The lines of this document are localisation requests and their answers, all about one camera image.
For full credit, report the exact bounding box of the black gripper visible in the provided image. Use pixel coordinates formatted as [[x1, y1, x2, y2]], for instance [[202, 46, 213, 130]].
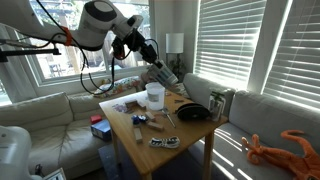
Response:
[[127, 29, 168, 75]]

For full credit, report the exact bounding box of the metallic cup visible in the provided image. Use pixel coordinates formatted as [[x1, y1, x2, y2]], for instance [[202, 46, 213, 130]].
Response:
[[147, 59, 180, 88]]

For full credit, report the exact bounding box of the clear plastic cup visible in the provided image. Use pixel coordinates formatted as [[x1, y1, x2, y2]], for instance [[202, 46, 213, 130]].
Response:
[[145, 81, 166, 112]]

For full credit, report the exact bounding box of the green house plant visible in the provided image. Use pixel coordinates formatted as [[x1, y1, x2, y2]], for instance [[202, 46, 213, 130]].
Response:
[[167, 53, 188, 83]]

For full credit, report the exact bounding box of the white shade floor lamp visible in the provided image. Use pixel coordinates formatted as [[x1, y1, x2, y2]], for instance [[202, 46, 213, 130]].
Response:
[[165, 32, 185, 76]]

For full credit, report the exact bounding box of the floral blanket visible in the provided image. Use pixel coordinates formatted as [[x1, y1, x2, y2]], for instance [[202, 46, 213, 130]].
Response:
[[92, 75, 148, 99]]

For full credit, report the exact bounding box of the wooden block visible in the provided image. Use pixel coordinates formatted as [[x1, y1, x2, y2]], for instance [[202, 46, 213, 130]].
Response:
[[144, 110, 157, 122], [147, 121, 165, 132], [133, 127, 144, 144]]

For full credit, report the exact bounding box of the small metal utensil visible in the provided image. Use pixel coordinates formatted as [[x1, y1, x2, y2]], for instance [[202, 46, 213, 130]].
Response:
[[161, 107, 177, 129]]

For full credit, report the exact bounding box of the blue block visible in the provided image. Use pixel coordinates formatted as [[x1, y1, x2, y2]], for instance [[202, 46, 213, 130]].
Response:
[[131, 114, 142, 126]]

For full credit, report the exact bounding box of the plant in clear container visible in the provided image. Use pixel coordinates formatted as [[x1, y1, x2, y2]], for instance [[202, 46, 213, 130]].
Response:
[[207, 89, 228, 123]]

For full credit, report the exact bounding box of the wooden table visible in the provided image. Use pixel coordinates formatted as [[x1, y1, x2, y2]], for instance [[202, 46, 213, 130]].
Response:
[[98, 87, 229, 180]]

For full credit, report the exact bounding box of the white black oval ornament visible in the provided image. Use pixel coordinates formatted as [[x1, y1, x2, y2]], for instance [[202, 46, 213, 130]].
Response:
[[148, 135, 181, 149]]

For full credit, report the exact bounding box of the red box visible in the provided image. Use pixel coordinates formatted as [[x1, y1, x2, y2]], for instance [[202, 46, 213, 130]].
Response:
[[89, 114, 104, 125]]

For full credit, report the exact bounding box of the white window blind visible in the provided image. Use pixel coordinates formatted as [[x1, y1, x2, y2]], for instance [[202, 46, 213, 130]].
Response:
[[194, 0, 268, 90], [262, 0, 320, 111]]

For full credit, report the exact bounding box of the blue box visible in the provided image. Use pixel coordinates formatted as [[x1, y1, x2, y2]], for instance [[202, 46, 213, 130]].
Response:
[[90, 119, 113, 142]]

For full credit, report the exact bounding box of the white framed window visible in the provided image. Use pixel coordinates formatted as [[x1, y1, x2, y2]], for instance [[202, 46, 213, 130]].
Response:
[[14, 0, 158, 88]]

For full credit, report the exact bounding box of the grey fabric sofa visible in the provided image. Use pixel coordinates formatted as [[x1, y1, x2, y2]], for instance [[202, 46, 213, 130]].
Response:
[[181, 72, 320, 180]]

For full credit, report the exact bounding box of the black metal bar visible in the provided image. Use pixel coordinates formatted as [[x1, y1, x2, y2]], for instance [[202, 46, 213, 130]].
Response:
[[0, 47, 62, 64]]

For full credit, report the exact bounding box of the white leather sofa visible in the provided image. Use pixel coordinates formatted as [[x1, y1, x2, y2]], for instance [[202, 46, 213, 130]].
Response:
[[0, 87, 141, 180]]

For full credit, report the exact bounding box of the white edged flat panel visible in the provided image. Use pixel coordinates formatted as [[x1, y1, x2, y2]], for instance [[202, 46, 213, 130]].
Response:
[[42, 167, 67, 180]]

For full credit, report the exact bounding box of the orange octopus plush toy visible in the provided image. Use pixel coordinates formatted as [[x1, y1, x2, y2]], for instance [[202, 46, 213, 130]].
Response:
[[241, 129, 320, 180]]

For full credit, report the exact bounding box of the black orange wrist camera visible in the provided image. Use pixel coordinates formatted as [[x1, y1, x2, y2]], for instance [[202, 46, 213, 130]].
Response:
[[111, 35, 127, 61]]

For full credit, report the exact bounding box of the orange cable strap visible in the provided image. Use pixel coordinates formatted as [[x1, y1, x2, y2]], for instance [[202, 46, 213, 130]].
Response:
[[60, 25, 73, 47]]

